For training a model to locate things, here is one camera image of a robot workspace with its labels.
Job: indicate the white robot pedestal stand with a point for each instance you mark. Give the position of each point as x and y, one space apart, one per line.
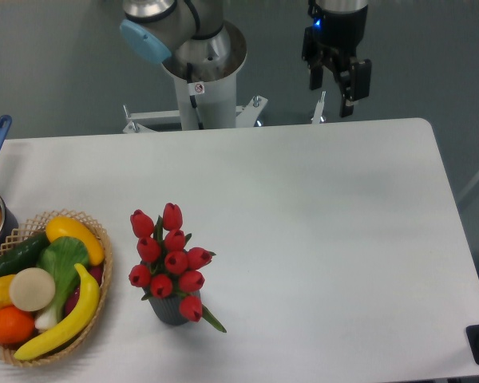
201 105

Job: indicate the yellow banana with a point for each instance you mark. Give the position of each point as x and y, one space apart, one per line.
70 326

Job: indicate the woven wicker basket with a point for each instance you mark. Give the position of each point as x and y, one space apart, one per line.
30 228

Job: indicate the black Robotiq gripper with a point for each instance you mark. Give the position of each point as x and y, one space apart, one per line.
331 41

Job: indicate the green cucumber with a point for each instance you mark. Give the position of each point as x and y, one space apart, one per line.
24 255

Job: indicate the red tulip bouquet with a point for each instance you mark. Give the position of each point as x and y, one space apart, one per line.
167 266

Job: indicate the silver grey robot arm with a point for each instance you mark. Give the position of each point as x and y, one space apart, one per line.
194 42

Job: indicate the dark grey ribbed vase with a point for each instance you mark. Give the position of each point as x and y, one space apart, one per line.
168 310

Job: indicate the green bok choy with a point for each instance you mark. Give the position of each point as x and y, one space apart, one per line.
58 259

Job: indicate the yellow squash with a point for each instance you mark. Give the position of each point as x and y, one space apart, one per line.
62 226

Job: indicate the orange fruit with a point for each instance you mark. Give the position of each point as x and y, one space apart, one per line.
16 326

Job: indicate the dark red vegetable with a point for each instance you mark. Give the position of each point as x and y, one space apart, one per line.
97 273

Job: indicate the beige round disc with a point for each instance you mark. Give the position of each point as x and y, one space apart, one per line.
32 289

